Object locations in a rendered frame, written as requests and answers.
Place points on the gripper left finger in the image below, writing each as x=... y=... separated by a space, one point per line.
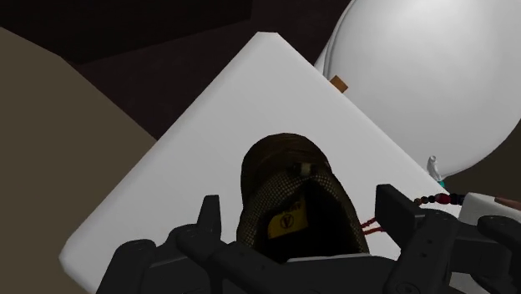
x=191 y=260

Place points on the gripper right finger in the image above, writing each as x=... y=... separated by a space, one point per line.
x=431 y=252

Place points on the small white and teal bottle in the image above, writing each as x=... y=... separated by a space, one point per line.
x=433 y=166

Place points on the pink brown stick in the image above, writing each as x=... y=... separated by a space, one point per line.
x=509 y=202

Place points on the brown shoe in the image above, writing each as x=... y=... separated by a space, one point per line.
x=281 y=179

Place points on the small brown block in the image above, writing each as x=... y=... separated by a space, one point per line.
x=339 y=84

